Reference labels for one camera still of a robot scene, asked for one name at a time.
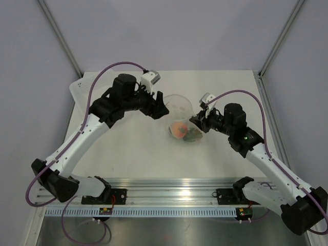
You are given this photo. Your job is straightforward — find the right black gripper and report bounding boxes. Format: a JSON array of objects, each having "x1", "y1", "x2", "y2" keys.
[{"x1": 190, "y1": 106, "x2": 234, "y2": 137}]

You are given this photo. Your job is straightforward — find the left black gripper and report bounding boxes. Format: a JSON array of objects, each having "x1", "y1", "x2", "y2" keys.
[{"x1": 122, "y1": 82, "x2": 169, "y2": 119}]

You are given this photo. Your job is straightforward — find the strawberry toy with leaves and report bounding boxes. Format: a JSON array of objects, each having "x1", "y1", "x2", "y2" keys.
[{"x1": 182, "y1": 127, "x2": 203, "y2": 142}]

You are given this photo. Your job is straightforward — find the clear polka dot zip bag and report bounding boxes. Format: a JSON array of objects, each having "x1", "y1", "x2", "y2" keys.
[{"x1": 163, "y1": 94, "x2": 198, "y2": 142}]

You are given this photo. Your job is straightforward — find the orange peach toy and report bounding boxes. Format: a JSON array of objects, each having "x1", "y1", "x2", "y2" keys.
[{"x1": 170, "y1": 121, "x2": 188, "y2": 139}]

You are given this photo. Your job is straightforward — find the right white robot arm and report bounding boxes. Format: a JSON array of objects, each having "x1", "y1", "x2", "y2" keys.
[{"x1": 190, "y1": 102, "x2": 327, "y2": 235}]

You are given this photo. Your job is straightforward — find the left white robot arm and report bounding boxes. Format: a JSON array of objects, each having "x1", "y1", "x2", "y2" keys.
[{"x1": 31, "y1": 71, "x2": 169, "y2": 204}]

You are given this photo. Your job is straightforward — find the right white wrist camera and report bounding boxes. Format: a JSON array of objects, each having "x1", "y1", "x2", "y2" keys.
[{"x1": 199, "y1": 93, "x2": 216, "y2": 117}]

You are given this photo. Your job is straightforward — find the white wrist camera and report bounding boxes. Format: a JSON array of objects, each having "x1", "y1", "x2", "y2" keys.
[
  {"x1": 140, "y1": 70, "x2": 161, "y2": 94},
  {"x1": 199, "y1": 93, "x2": 216, "y2": 117}
]

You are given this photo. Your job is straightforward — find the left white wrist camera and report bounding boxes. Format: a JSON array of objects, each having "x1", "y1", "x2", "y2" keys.
[{"x1": 140, "y1": 70, "x2": 161, "y2": 94}]

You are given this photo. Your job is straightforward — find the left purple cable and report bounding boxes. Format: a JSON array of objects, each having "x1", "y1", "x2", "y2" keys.
[{"x1": 25, "y1": 61, "x2": 148, "y2": 244}]

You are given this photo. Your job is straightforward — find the aluminium mounting rail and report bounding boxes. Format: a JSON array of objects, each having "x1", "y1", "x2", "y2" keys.
[{"x1": 34, "y1": 178, "x2": 257, "y2": 206}]

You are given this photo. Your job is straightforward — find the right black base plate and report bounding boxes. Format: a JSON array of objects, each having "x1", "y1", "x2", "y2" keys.
[{"x1": 212, "y1": 188, "x2": 259, "y2": 206}]

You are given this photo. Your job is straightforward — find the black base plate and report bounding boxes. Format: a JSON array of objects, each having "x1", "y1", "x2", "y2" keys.
[
  {"x1": 81, "y1": 188, "x2": 128, "y2": 205},
  {"x1": 212, "y1": 188, "x2": 259, "y2": 206}
]

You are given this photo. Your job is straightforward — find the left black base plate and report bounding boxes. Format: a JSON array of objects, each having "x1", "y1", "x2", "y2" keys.
[{"x1": 81, "y1": 188, "x2": 128, "y2": 205}]

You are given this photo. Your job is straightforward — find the white slotted cable duct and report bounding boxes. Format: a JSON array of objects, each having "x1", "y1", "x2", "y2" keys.
[{"x1": 45, "y1": 207, "x2": 237, "y2": 218}]

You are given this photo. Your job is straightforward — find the right aluminium frame post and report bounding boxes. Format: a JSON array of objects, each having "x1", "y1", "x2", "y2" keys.
[{"x1": 258, "y1": 0, "x2": 307, "y2": 79}]

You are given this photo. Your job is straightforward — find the aluminium frame post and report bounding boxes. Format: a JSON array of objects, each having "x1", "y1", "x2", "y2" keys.
[
  {"x1": 258, "y1": 0, "x2": 307, "y2": 79},
  {"x1": 36, "y1": 0, "x2": 84, "y2": 78}
]

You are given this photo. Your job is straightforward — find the left aluminium frame post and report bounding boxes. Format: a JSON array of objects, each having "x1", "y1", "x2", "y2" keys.
[{"x1": 36, "y1": 0, "x2": 84, "y2": 78}]

